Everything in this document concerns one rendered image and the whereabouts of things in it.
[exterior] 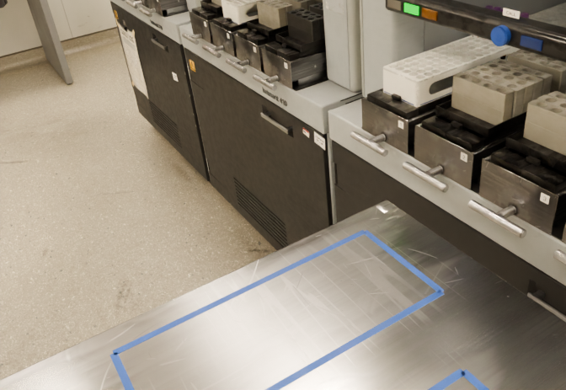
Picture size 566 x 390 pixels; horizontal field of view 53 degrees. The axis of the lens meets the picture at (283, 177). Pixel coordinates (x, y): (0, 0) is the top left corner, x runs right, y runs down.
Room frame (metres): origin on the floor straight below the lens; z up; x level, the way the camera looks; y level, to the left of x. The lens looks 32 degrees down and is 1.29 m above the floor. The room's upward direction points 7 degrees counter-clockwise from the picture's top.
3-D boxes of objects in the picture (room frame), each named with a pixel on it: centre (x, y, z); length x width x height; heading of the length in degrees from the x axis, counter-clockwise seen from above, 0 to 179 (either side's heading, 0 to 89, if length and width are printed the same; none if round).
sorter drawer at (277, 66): (1.47, -0.30, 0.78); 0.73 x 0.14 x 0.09; 118
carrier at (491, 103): (0.87, -0.35, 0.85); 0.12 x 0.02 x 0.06; 28
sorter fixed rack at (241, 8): (1.67, -0.04, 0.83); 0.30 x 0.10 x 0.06; 118
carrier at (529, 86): (0.88, -0.39, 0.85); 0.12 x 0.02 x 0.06; 28
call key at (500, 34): (0.81, -0.35, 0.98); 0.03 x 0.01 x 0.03; 28
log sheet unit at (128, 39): (2.51, 0.62, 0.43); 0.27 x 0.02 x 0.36; 28
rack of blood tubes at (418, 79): (1.05, -0.37, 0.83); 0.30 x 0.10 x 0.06; 118
